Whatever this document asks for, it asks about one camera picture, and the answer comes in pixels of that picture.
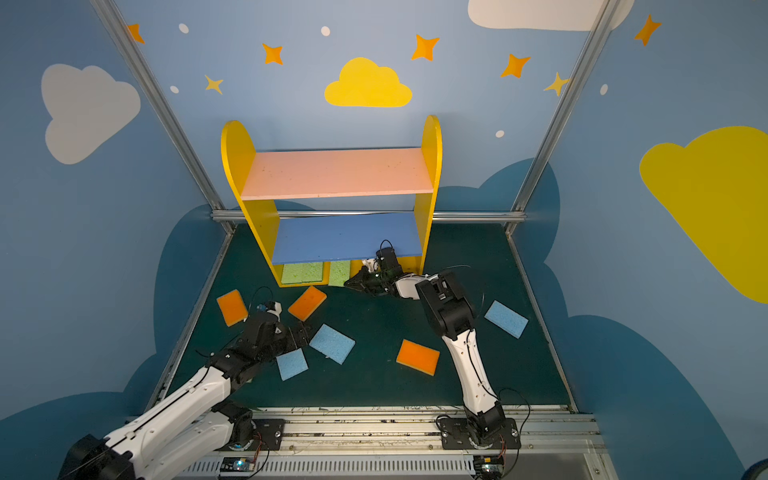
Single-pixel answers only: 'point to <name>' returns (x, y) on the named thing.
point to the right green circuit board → (489, 466)
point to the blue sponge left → (292, 363)
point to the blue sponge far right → (507, 319)
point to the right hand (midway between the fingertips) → (345, 281)
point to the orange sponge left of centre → (306, 305)
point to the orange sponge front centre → (418, 357)
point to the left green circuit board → (237, 464)
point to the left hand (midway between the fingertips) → (300, 329)
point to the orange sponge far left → (232, 307)
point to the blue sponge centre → (333, 343)
